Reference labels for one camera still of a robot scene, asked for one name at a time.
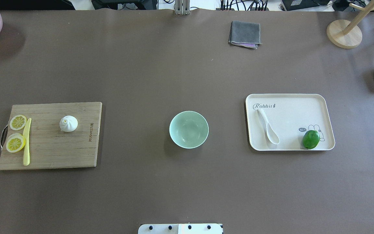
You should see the white ceramic spoon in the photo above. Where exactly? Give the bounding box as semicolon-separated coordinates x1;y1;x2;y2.
257;109;280;145

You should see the white steamed bun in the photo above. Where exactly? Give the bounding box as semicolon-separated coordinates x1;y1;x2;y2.
59;115;78;132

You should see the light green bowl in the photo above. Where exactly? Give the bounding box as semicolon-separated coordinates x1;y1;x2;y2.
169;111;209;149

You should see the grey folded cloth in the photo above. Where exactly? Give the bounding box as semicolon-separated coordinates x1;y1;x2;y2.
228;20;262;49

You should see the cream rabbit tray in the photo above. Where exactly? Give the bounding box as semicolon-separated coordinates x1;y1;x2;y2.
245;94;335;151

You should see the green lime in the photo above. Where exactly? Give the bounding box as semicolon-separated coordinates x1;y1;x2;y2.
302;130;320;149

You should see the wooden cutting board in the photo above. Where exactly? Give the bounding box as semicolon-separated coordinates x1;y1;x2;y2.
0;102;102;170

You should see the yellow plastic knife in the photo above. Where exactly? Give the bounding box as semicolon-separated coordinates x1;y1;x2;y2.
22;118;32;166

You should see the upper lemon slice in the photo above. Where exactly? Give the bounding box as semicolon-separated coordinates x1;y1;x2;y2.
9;115;27;131

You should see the lemon slice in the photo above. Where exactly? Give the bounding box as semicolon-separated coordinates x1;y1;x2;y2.
6;133;26;153
9;115;27;131

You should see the lower lemon slice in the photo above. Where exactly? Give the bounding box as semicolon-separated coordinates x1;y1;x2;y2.
6;133;26;153

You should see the wooden mug tree stand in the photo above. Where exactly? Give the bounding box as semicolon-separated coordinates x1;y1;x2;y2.
326;0;374;49

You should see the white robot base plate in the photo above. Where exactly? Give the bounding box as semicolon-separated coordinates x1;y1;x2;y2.
138;223;224;234

